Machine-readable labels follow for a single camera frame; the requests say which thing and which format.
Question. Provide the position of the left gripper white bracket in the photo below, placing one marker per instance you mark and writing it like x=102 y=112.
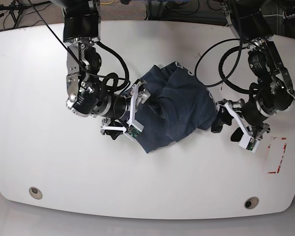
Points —
x=249 y=116

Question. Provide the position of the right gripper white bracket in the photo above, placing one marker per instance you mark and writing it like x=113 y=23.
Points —
x=120 y=111

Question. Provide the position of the dark blue T-shirt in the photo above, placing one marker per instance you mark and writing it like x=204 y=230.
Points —
x=179 y=104

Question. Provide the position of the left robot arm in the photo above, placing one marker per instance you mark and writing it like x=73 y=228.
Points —
x=273 y=90

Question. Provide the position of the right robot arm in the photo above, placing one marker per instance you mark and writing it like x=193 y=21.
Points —
x=87 y=90

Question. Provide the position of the red tape rectangle marking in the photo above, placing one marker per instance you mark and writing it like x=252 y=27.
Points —
x=275 y=154

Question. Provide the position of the white power strip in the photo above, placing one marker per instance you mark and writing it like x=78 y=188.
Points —
x=289 y=13

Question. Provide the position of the black tripod stand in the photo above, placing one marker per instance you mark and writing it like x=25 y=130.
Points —
x=17 y=10

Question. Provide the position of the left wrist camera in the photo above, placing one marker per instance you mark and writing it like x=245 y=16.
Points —
x=249 y=143

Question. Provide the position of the right table cable grommet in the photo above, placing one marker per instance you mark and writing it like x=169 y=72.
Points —
x=251 y=203

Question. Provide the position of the table cable grommet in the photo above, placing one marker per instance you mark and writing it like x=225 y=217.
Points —
x=251 y=203
x=35 y=193

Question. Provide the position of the left table cable grommet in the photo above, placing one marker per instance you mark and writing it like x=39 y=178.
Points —
x=35 y=193

